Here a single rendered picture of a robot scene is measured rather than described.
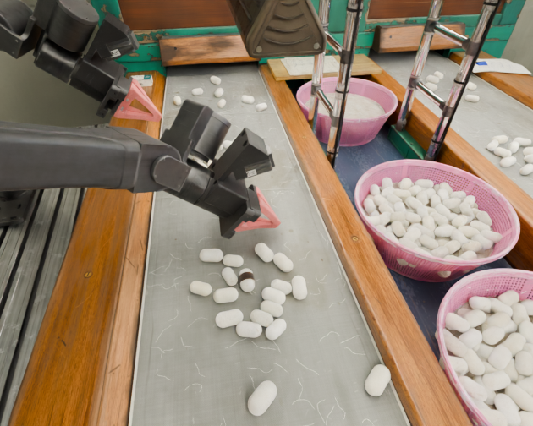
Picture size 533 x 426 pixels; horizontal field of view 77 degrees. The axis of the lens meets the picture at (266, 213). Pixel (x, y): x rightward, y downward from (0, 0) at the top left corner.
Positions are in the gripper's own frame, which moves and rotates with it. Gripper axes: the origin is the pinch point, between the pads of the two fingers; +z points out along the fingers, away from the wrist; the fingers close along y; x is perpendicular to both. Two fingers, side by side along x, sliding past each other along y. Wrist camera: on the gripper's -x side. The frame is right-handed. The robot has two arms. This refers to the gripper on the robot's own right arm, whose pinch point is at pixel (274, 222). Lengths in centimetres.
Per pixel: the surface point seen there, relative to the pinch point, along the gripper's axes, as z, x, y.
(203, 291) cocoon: -9.3, 8.1, -11.4
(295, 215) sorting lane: 4.6, -1.6, 3.0
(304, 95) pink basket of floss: 15, -11, 50
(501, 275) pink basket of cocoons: 22.6, -19.6, -16.6
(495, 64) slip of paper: 63, -54, 58
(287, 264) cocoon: 0.0, -0.3, -9.1
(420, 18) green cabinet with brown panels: 40, -49, 73
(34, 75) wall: -55, 78, 145
